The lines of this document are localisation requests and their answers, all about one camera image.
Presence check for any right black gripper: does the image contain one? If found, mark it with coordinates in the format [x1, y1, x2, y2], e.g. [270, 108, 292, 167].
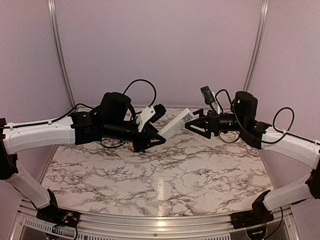
[182, 108, 247, 139]

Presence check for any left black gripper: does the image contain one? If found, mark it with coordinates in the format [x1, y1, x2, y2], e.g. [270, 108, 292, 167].
[104, 119, 167, 153]

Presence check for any white remote control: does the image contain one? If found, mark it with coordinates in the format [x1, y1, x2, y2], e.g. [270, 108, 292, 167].
[157, 108, 196, 141]

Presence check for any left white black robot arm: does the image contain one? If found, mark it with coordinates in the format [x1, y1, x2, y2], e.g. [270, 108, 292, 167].
[0, 92, 166, 223]

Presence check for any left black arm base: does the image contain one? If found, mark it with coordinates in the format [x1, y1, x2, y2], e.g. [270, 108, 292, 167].
[36, 189, 80, 228]

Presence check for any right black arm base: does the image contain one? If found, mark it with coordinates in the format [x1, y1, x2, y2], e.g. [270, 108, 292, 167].
[230, 190, 275, 229]

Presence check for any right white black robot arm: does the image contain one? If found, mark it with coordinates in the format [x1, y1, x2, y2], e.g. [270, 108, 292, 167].
[185, 91, 320, 224]

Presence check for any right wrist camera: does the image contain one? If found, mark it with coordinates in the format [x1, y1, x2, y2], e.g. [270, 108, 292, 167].
[200, 86, 221, 114]

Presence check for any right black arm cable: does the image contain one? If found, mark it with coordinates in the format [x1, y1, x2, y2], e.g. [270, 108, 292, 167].
[214, 89, 320, 145]

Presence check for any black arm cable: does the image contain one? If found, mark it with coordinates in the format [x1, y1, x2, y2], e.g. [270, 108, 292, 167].
[0, 78, 158, 148]
[214, 89, 320, 145]

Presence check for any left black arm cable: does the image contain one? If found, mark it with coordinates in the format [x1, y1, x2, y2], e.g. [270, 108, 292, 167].
[0, 78, 158, 148]

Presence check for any right aluminium frame post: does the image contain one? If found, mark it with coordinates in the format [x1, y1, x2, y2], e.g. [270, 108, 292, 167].
[243, 0, 270, 92]

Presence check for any aluminium frame post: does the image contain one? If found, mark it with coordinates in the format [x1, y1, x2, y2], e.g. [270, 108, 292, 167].
[47, 0, 76, 107]
[243, 0, 270, 92]

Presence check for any front aluminium rail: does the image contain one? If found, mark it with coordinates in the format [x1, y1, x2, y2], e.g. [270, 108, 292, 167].
[9, 199, 301, 240]

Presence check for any left aluminium frame post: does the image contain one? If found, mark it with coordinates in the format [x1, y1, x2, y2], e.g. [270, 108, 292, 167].
[47, 0, 76, 107]

